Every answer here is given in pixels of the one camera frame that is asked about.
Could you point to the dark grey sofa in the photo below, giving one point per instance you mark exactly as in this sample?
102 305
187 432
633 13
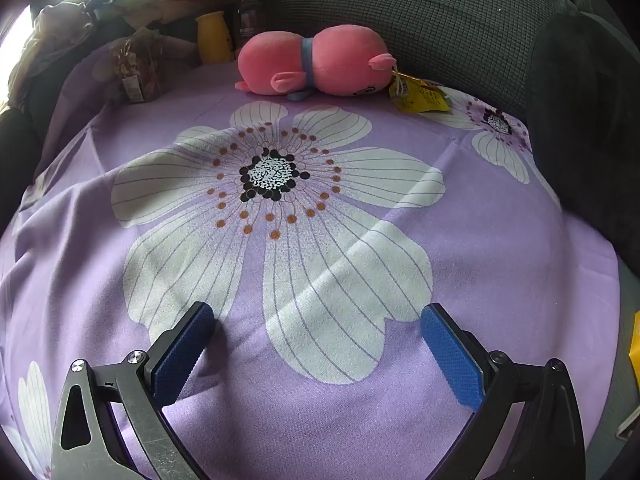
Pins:
440 15
15 145

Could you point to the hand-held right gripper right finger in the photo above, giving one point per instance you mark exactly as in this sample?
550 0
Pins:
450 355

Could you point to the black cushion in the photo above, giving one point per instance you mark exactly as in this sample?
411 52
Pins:
585 125

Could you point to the clear bag of dried snacks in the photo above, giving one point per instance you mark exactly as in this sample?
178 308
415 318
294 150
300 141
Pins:
137 67

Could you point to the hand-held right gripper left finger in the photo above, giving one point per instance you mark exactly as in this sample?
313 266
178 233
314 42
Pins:
182 355

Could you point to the beige crumpled cloth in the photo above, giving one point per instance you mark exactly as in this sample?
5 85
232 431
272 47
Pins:
50 45

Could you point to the purple floral cloth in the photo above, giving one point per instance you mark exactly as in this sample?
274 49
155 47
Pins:
450 220

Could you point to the yellow paper tag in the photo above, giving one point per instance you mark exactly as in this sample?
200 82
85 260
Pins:
422 97

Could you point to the yellow packet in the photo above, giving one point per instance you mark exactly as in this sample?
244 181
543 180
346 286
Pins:
635 350

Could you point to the yellow bottle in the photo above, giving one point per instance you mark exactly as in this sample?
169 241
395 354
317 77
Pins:
214 40

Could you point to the pink plush toy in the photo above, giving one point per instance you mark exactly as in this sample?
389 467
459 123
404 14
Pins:
280 62

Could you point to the clear jar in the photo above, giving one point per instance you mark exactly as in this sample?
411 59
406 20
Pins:
247 20

